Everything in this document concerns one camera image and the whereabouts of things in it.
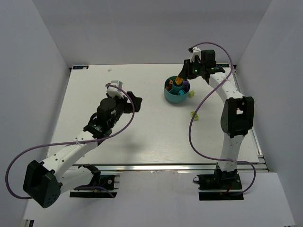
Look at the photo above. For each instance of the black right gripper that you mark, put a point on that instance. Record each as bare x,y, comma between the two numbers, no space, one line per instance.
187,69

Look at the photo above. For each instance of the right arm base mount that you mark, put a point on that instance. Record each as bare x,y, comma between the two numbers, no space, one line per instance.
219,186

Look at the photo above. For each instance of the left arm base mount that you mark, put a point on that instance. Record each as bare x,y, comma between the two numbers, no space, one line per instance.
100,186

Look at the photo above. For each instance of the left dark blue table label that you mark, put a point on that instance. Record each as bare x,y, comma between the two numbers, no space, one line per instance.
80,67

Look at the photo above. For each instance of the dark blue table label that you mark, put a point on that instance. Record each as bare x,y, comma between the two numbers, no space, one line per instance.
80,67
223,65

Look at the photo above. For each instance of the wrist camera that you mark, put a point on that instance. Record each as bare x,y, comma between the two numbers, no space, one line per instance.
113,89
196,54

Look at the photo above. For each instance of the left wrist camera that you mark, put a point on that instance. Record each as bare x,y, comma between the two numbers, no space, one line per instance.
113,89

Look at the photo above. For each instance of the small lime lego by container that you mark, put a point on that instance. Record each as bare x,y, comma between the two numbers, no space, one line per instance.
191,94

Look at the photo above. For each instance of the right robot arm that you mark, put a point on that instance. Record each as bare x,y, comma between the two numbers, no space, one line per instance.
238,111

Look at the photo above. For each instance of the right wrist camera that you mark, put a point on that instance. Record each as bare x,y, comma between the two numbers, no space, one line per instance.
196,54

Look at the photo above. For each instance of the lime lego brick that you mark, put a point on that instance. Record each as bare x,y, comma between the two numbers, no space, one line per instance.
194,116

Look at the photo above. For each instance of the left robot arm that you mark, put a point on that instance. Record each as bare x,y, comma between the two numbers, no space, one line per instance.
46,180

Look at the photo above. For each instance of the purple orange lego stack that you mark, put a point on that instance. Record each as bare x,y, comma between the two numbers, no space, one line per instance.
186,86

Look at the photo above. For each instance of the teal round divided container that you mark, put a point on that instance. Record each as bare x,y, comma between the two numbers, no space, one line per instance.
172,96

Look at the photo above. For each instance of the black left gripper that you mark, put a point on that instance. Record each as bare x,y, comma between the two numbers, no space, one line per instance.
129,105

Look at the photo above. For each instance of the long orange yellow lego brick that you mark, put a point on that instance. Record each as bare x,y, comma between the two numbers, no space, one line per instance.
178,81

